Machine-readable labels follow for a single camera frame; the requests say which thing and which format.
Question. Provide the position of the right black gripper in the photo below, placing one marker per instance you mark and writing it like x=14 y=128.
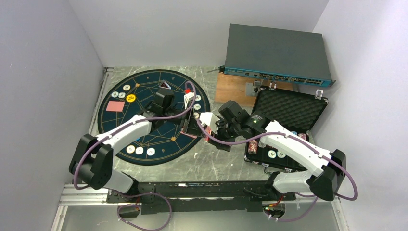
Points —
x=225 y=147

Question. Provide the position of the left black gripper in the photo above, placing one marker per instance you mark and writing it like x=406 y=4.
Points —
x=190 y=125

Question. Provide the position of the red playing card box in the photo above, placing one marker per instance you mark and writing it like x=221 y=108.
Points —
x=208 y=132

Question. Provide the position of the white chip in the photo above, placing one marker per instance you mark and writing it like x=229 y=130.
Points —
x=121 y=95
x=139 y=150

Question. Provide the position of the card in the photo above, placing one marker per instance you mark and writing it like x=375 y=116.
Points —
x=189 y=135
x=115 y=106

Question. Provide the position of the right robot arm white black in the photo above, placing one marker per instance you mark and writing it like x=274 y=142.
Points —
x=324 y=170

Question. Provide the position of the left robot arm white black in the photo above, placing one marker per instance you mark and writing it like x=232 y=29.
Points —
x=92 y=163

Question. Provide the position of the red chip roll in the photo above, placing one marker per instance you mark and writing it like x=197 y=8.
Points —
x=252 y=147

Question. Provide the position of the wooden board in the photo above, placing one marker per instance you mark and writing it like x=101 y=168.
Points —
x=235 y=88

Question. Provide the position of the triangular red black marker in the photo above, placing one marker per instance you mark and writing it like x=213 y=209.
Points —
x=165 y=85

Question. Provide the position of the black poker chip case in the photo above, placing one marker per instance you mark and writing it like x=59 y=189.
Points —
x=297 y=112

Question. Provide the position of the yellow round blind button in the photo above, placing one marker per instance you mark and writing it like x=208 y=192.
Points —
x=131 y=98

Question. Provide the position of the round dark blue poker mat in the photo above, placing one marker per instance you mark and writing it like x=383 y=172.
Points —
x=164 y=144

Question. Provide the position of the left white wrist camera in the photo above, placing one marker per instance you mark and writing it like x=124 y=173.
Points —
x=188 y=97

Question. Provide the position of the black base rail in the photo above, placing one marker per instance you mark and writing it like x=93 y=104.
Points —
x=200 y=196

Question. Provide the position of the grey network switch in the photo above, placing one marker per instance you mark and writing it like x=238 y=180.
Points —
x=278 y=55

